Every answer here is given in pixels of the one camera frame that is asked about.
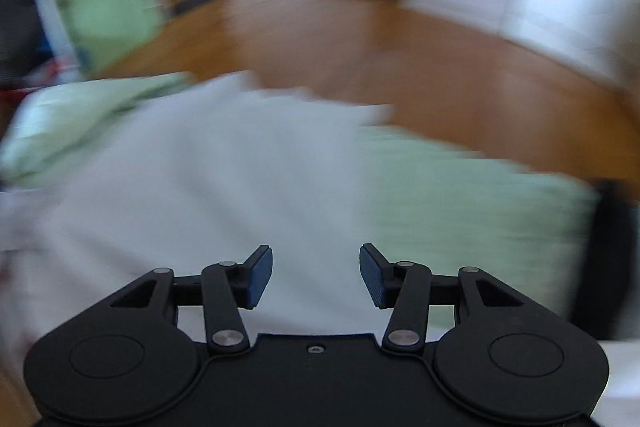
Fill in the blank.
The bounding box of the white pole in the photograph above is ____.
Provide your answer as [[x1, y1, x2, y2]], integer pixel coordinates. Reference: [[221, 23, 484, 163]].
[[25, 0, 88, 78]]

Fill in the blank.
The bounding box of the light green blanket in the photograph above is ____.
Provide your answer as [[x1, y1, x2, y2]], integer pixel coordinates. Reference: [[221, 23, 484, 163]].
[[0, 72, 601, 343]]

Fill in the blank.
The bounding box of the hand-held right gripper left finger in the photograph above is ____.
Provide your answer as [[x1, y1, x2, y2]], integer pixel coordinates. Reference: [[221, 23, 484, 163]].
[[95, 245, 273, 355]]

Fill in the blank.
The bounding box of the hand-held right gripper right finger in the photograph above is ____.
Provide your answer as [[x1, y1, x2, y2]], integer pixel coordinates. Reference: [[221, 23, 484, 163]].
[[360, 243, 538, 353]]

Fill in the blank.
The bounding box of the white t-shirt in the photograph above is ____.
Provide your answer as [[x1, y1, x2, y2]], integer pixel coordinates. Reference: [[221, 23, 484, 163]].
[[0, 71, 398, 360]]

